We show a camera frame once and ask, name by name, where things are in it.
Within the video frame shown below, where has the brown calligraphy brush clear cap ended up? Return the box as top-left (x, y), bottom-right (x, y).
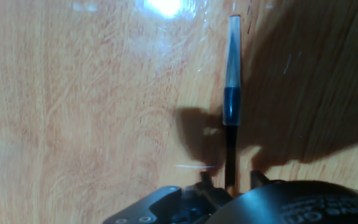
top-left (222, 14), bottom-right (242, 195)

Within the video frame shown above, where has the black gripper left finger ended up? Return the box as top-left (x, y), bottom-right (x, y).
top-left (198, 170), bottom-right (216, 190)

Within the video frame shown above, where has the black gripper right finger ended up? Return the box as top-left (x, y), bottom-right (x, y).
top-left (249, 169), bottom-right (272, 189)

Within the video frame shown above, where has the brown wooden board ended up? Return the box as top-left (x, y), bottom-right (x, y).
top-left (0, 0), bottom-right (358, 224)

